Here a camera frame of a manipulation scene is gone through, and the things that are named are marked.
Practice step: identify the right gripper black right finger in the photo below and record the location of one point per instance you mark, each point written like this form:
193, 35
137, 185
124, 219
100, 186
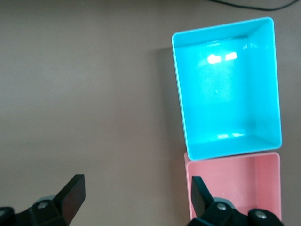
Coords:
202, 202

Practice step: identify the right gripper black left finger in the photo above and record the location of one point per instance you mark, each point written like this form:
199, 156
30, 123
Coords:
70, 200

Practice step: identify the pink plastic bin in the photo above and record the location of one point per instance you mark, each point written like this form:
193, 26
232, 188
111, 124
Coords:
235, 179

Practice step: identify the blue plastic bin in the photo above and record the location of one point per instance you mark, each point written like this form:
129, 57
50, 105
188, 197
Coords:
223, 94

